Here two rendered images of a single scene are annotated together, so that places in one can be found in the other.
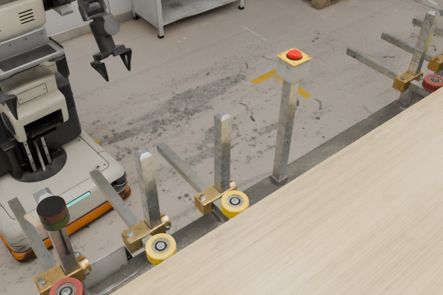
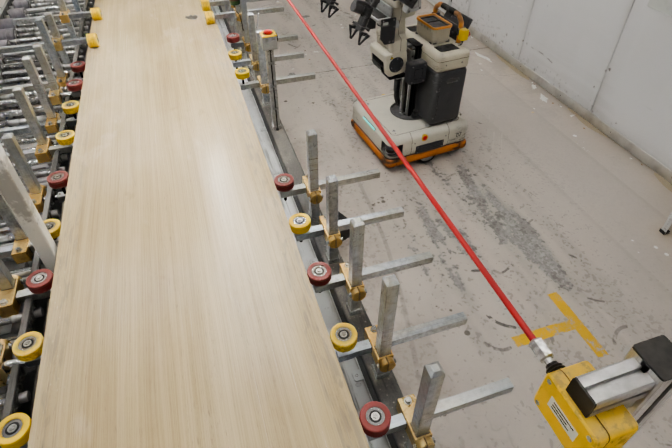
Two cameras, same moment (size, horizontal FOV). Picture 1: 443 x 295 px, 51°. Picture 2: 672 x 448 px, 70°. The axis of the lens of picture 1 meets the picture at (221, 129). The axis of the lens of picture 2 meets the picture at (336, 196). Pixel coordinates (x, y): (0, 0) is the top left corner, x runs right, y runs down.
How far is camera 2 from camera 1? 3.10 m
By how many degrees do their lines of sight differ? 77
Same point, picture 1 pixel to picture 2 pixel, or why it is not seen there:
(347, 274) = (176, 87)
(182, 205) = (373, 197)
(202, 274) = (212, 58)
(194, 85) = (546, 239)
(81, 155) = (409, 125)
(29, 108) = (377, 46)
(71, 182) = (383, 120)
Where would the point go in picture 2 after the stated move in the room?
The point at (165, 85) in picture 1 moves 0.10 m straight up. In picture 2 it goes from (548, 217) to (552, 205)
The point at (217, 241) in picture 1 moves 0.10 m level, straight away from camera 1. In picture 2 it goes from (224, 64) to (240, 66)
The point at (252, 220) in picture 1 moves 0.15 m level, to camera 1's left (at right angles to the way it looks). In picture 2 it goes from (227, 73) to (240, 62)
